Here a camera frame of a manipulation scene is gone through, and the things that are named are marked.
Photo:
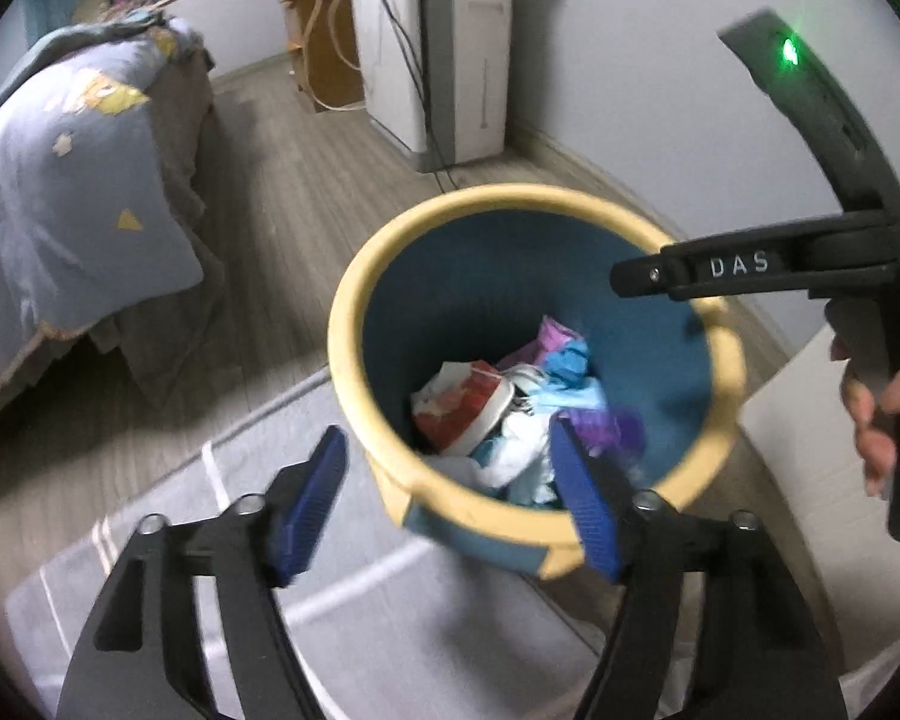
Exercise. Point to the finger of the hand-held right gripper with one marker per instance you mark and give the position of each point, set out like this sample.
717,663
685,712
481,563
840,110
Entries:
645,274

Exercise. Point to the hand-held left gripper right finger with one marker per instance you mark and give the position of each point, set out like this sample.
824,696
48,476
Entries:
585,502

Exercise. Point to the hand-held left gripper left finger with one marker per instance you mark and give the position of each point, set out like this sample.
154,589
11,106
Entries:
311,502

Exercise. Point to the white tissue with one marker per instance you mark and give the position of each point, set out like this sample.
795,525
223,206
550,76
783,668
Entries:
521,450

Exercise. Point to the blue face mask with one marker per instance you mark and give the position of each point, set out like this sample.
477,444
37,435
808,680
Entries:
570,397

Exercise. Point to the purple foil packet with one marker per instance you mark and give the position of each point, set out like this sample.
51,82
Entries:
547,337

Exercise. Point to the blue cloth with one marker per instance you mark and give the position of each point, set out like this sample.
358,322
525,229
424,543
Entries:
570,364

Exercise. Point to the red white packaging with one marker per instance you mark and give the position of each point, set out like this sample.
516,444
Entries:
457,405

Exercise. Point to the yellow-rimmed blue trash bin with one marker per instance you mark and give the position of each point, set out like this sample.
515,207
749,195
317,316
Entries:
450,292

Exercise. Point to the person's right hand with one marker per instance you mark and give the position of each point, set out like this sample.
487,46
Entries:
866,420

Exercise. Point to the grey checked rug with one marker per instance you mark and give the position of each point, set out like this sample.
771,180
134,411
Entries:
420,615

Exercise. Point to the grey-brown bed skirt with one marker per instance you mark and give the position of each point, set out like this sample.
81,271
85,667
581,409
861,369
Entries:
172,315

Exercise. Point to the white air purifier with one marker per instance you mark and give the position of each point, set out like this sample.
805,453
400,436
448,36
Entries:
457,52

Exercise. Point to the wooden stand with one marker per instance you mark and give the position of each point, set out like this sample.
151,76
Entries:
307,37

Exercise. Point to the plaid clothes pile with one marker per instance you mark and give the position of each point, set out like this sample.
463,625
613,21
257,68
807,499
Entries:
120,7

